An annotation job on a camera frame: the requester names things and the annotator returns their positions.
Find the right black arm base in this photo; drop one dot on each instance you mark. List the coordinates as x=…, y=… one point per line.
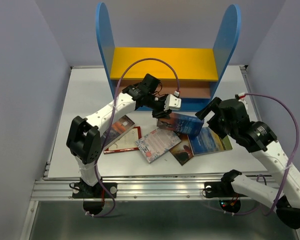
x=230, y=200

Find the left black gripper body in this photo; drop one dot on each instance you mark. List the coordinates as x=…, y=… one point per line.
x=155, y=103

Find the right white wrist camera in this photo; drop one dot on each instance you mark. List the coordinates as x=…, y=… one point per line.
x=241, y=98

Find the aluminium mounting rail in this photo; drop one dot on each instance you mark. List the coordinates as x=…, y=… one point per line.
x=158, y=188

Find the Three Days To See book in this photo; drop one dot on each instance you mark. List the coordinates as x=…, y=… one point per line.
x=182, y=152

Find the dark sunset paperback book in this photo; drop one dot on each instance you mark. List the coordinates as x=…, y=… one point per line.
x=118, y=130

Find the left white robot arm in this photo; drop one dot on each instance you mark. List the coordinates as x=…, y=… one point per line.
x=84, y=139

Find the blue Animal Farm book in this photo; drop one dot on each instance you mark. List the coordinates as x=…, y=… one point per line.
x=208, y=142

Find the red bordered cream book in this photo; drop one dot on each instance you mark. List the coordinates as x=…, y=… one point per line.
x=126, y=143

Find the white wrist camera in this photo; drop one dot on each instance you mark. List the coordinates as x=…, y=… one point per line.
x=172, y=102
x=241, y=98

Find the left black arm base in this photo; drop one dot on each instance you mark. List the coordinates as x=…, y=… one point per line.
x=94, y=197

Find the blue Jane Eyre book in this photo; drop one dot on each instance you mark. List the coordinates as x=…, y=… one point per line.
x=181, y=124

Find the floral Little Women book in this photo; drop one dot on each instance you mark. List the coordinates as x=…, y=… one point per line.
x=156, y=143

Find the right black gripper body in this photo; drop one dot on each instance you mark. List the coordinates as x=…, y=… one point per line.
x=216, y=123

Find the blue and yellow bookshelf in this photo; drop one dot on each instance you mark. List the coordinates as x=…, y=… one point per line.
x=193, y=72

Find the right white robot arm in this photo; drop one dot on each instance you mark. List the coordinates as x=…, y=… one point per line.
x=262, y=143

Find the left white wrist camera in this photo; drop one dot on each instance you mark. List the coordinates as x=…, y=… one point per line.
x=172, y=102

